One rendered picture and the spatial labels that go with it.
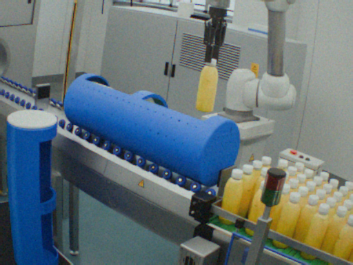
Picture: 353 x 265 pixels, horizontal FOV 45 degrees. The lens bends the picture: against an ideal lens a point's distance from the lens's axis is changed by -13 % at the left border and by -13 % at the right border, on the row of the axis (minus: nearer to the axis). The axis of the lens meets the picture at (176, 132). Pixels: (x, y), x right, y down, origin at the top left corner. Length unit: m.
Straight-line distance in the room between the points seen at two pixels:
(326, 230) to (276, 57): 1.13
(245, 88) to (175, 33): 1.80
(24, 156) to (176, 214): 0.79
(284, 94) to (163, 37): 2.06
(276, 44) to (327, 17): 2.33
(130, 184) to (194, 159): 0.40
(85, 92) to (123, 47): 2.53
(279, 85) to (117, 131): 0.90
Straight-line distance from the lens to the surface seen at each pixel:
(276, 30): 2.40
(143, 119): 1.99
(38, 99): 2.80
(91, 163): 2.29
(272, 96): 2.50
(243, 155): 2.54
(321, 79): 4.75
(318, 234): 1.60
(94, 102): 2.20
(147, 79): 4.51
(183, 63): 4.15
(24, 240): 2.49
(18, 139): 2.22
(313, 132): 4.86
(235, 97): 2.54
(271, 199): 1.38
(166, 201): 1.99
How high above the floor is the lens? 1.74
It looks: 18 degrees down
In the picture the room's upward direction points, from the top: 8 degrees clockwise
